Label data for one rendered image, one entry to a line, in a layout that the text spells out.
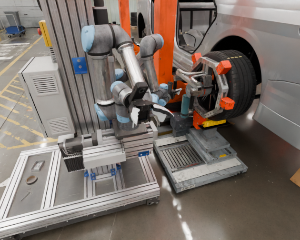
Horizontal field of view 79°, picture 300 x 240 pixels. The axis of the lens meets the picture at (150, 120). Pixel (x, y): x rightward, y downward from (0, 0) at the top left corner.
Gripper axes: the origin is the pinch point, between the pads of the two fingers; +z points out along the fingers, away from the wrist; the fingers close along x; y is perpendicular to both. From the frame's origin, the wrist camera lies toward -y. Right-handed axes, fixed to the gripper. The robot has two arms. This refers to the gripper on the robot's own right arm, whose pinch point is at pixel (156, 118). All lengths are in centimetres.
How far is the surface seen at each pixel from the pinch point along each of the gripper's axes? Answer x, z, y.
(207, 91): -101, -63, 25
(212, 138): -128, -58, 83
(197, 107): -106, -74, 48
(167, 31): -82, -112, -18
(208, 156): -112, -46, 95
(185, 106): -95, -81, 49
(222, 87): -94, -44, 14
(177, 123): -100, -90, 75
